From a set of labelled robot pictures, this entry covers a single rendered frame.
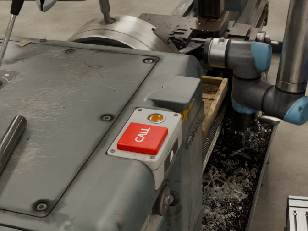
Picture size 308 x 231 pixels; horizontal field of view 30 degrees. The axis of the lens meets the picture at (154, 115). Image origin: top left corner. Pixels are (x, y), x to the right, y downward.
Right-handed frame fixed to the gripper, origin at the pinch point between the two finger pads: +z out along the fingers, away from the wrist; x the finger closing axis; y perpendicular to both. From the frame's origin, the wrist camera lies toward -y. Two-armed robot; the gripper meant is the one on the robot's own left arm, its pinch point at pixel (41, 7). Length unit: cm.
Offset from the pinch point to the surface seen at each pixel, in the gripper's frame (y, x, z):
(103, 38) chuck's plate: 4.5, -12.8, 3.7
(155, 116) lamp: -26.6, -32.6, -5.9
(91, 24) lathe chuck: 11.6, -7.4, 6.0
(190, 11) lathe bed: 119, -14, 45
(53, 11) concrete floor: 300, 115, 178
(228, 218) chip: 28, -57, 57
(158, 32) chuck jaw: 16.8, -21.6, 3.9
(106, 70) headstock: -13.3, -19.8, -1.1
